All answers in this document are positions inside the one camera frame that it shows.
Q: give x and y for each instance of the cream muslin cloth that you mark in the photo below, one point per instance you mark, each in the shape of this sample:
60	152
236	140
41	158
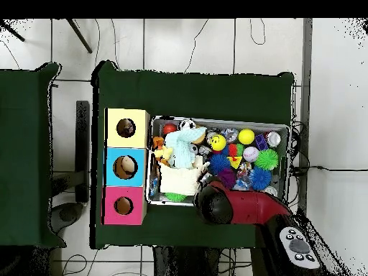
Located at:
178	181

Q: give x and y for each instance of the yellow plush duck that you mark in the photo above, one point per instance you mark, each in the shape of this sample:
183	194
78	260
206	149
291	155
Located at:
164	152

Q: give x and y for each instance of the colourful dotted cloth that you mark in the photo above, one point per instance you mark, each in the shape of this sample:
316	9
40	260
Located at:
125	128

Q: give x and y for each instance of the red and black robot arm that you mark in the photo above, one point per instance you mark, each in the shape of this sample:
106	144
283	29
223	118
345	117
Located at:
253	207

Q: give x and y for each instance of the wooden box with three holes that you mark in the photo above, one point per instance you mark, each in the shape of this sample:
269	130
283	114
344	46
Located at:
135	169

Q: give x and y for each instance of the purple monster toy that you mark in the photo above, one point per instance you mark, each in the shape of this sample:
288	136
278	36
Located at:
227	178

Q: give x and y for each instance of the blue spiky rubber ball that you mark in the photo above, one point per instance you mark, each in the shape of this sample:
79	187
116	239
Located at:
219	164

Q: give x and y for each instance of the green spiky rubber ball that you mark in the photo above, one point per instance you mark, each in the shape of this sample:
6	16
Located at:
266	159
176	197

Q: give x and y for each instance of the yellow smiley face ball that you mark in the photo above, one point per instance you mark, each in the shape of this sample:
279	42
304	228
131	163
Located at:
217	142

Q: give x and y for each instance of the light blue muslin cloth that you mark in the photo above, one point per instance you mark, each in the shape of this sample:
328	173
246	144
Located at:
181	146

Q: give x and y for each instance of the plain yellow ball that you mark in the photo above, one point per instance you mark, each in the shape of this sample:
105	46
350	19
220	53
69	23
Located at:
246	136

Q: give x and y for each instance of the orange plastic toy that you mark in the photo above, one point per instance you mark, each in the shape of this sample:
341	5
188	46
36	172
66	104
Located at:
158	142

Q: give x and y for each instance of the red ball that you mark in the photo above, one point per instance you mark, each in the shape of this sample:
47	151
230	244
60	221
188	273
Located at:
169	128

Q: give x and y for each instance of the dark green table cloth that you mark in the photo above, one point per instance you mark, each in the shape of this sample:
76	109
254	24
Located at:
23	143
201	95

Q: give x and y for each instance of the black tripod leg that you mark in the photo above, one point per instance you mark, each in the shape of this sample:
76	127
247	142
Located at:
79	36
13	31

